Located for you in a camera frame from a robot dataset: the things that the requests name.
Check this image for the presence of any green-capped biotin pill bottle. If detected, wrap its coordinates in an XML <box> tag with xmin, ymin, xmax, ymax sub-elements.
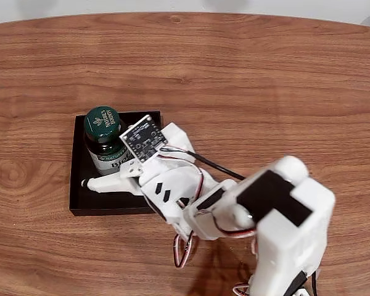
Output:
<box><xmin>83</xmin><ymin>105</ymin><xmax>135</xmax><ymax>177</ymax></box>

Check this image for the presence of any shallow black cardboard box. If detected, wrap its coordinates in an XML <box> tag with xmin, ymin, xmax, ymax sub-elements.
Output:
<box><xmin>68</xmin><ymin>110</ymin><xmax>165</xmax><ymax>216</ymax></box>

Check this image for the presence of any red white black servo wire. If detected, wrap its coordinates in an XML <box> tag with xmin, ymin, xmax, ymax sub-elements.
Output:
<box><xmin>172</xmin><ymin>229</ymin><xmax>196</xmax><ymax>269</ymax></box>
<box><xmin>232</xmin><ymin>282</ymin><xmax>251</xmax><ymax>296</ymax></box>
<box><xmin>158</xmin><ymin>147</ymin><xmax>205</xmax><ymax>206</ymax></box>

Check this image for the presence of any camera board on white mount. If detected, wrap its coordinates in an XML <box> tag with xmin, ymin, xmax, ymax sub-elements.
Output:
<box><xmin>119</xmin><ymin>114</ymin><xmax>169</xmax><ymax>163</ymax></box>

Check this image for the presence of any black camera cable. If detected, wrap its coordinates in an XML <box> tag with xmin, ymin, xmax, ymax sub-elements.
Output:
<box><xmin>160</xmin><ymin>147</ymin><xmax>247</xmax><ymax>181</ymax></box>

